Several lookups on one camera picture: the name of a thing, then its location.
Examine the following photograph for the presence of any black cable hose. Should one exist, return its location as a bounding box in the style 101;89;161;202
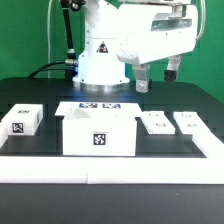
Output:
27;0;87;80

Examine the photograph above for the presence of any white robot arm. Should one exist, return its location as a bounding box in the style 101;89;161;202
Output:
59;0;198;93

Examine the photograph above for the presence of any white base marker plate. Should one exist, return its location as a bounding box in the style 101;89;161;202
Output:
55;101;142;117

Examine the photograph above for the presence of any white cabinet top block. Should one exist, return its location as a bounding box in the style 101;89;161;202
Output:
2;104;43;136

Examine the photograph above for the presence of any white cabinet body box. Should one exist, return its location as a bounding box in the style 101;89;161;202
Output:
62;109;137;156

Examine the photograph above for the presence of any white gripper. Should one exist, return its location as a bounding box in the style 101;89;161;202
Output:
116;4;198;93

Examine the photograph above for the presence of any white door panel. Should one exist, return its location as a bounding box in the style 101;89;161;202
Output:
173;111;209;135
140;111;175;135

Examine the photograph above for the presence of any white thin cable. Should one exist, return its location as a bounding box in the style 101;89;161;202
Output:
46;0;54;79

